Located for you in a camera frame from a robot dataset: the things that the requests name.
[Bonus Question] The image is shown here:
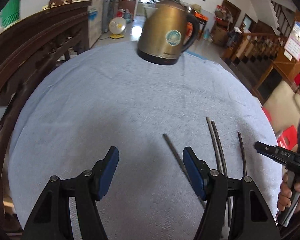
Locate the grey round table cloth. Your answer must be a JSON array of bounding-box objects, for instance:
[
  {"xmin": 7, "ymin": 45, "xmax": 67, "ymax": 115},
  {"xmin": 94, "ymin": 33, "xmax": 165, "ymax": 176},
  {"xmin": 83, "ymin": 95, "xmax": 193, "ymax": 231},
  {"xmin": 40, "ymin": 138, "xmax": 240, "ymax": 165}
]
[{"xmin": 8, "ymin": 42, "xmax": 282, "ymax": 239}]

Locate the gold electric kettle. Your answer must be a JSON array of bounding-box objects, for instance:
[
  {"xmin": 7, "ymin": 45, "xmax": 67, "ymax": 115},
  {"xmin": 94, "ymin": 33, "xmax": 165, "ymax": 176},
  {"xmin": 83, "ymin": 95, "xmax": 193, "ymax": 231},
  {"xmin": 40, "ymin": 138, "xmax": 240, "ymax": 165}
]
[{"xmin": 137, "ymin": 0, "xmax": 199, "ymax": 65}]

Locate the wall calendar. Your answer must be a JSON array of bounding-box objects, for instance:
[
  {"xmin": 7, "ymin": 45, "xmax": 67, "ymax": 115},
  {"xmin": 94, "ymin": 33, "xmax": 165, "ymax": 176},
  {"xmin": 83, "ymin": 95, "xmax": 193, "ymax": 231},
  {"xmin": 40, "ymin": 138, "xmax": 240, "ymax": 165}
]
[{"xmin": 284, "ymin": 22, "xmax": 300, "ymax": 61}]

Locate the dark chopstick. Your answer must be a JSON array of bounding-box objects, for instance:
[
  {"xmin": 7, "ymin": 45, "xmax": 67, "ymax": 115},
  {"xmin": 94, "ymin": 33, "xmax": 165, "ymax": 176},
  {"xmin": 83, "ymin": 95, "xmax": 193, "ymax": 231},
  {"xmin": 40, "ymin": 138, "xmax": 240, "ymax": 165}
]
[
  {"xmin": 206, "ymin": 116, "xmax": 227, "ymax": 228},
  {"xmin": 237, "ymin": 132, "xmax": 247, "ymax": 177},
  {"xmin": 162, "ymin": 134, "xmax": 206, "ymax": 209},
  {"xmin": 211, "ymin": 121, "xmax": 232, "ymax": 227}
]

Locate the wooden side table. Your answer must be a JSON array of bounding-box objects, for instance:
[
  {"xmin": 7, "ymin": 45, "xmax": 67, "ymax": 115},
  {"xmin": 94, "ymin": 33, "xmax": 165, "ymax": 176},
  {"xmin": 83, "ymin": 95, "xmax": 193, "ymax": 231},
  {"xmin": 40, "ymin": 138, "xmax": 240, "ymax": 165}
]
[{"xmin": 186, "ymin": 12, "xmax": 209, "ymax": 40}]

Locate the wooden staircase railing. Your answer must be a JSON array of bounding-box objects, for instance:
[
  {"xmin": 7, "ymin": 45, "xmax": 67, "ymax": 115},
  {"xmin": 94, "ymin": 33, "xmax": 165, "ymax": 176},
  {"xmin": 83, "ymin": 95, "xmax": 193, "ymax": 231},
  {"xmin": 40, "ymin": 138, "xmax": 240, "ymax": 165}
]
[{"xmin": 221, "ymin": 33, "xmax": 288, "ymax": 65}]

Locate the person's right hand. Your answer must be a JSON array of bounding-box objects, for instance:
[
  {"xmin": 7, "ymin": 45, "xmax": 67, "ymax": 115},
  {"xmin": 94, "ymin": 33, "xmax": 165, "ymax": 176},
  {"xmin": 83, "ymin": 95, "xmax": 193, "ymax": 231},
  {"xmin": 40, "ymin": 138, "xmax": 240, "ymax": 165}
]
[{"xmin": 277, "ymin": 173, "xmax": 300, "ymax": 213}]

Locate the small white fan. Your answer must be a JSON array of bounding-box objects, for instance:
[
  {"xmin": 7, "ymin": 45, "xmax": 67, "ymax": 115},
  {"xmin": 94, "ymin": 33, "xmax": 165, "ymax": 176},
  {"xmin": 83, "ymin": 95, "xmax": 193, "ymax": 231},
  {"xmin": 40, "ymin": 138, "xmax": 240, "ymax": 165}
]
[{"xmin": 109, "ymin": 17, "xmax": 127, "ymax": 40}]

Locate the green thermos jug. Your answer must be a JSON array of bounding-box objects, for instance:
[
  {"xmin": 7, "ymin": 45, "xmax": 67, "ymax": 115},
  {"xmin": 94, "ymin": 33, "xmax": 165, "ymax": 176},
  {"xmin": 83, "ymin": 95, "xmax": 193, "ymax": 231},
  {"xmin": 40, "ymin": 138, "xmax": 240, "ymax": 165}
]
[{"xmin": 0, "ymin": 0, "xmax": 20, "ymax": 28}]

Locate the white chest freezer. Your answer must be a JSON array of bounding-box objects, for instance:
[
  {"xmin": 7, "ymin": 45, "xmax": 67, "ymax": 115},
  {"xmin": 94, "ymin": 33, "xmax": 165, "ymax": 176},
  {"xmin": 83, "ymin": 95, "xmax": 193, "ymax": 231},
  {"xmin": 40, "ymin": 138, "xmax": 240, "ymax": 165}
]
[{"xmin": 72, "ymin": 0, "xmax": 104, "ymax": 48}]

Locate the dark carved wooden table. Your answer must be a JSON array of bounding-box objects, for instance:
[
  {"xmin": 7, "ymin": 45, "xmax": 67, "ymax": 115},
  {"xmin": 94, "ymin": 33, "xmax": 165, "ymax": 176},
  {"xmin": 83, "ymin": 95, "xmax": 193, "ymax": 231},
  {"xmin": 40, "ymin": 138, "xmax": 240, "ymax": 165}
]
[{"xmin": 0, "ymin": 1, "xmax": 91, "ymax": 228}]

